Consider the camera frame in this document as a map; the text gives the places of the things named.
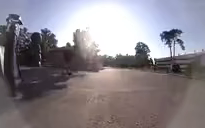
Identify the tall sunlit tree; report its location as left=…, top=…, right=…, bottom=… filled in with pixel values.
left=72, top=28, right=101, bottom=71

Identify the row of dark trees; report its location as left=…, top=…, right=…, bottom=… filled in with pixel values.
left=0, top=23, right=59, bottom=68

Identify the round dark tree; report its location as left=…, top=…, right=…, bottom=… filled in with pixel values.
left=134, top=41, right=152, bottom=67

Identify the white fence wall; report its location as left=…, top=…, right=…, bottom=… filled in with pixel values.
left=154, top=50, right=205, bottom=72

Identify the low brown building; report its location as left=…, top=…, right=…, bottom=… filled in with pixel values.
left=44, top=46, right=76, bottom=69

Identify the distant tree line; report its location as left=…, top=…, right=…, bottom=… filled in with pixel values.
left=99, top=53, right=138, bottom=69

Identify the tall thin tree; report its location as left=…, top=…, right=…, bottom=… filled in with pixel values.
left=159, top=28, right=186, bottom=60

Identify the dark pole with top box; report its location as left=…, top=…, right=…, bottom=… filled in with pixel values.
left=4, top=13, right=24, bottom=98

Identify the grey asphalt road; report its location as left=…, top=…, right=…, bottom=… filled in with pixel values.
left=0, top=66, right=205, bottom=128

